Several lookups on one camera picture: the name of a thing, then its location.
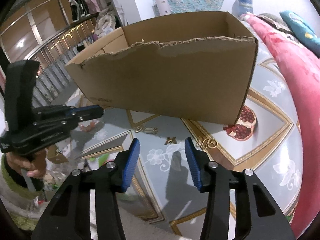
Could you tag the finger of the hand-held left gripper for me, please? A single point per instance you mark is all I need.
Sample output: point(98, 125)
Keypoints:
point(60, 127)
point(85, 110)

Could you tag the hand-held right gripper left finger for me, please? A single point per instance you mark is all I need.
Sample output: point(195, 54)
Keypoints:
point(130, 165)

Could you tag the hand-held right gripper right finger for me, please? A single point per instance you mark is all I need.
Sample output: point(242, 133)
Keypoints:
point(193, 165)

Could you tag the gold butterfly hair clip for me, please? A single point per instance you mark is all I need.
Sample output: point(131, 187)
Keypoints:
point(171, 140)

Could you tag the torn cardboard box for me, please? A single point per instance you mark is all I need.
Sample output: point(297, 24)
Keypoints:
point(162, 85)

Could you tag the person's left forearm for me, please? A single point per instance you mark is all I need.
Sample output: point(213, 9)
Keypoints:
point(10, 182)

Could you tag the person's left hand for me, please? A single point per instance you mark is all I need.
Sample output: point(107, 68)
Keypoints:
point(35, 167)

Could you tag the small cardboard carton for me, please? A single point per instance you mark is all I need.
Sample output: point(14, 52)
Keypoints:
point(57, 155)

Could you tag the crystal hair clip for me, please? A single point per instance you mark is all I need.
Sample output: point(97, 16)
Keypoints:
point(150, 130)

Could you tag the metal railing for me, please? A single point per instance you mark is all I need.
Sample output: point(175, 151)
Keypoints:
point(57, 55)

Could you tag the printed plastic tablecloth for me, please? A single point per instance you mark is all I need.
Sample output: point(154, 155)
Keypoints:
point(262, 135)

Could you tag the pile of light clothes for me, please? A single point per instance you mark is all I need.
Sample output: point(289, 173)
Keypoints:
point(106, 25)

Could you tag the wooden wardrobe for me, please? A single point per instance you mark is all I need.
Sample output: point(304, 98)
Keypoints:
point(42, 7)

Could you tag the hanging black jacket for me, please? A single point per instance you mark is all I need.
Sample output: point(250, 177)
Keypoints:
point(78, 6)

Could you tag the hanging pink garment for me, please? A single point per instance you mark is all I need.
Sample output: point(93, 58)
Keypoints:
point(91, 1)

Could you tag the red floral blanket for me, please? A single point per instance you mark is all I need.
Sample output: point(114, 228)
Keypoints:
point(295, 85)

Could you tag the teal pillow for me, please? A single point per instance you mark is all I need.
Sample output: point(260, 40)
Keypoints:
point(300, 27)

